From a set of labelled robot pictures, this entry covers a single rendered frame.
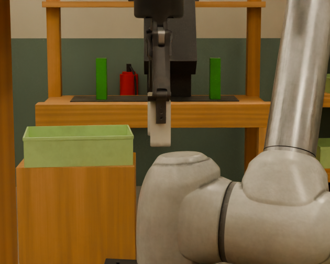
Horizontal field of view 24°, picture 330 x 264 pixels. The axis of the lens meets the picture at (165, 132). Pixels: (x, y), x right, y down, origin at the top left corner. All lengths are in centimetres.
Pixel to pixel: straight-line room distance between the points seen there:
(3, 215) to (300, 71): 108
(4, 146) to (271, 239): 94
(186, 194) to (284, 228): 19
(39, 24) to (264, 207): 515
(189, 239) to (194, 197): 8
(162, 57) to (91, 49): 527
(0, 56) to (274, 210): 96
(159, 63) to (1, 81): 65
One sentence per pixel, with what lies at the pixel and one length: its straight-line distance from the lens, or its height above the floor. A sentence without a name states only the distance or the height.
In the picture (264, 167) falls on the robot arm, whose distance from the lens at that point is 140.
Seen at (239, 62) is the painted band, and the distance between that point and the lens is 640.
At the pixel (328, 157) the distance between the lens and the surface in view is 605.
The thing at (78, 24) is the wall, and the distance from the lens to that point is 637.
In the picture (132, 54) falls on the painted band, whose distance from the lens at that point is 635.
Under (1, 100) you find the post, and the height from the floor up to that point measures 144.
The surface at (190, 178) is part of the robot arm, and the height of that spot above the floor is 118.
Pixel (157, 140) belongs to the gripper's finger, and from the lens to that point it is 112.
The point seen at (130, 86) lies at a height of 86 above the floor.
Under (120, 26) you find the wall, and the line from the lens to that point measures 634.
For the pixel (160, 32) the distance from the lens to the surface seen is 110.
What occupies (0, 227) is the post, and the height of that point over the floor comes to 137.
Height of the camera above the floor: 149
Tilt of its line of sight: 9 degrees down
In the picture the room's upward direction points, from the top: straight up
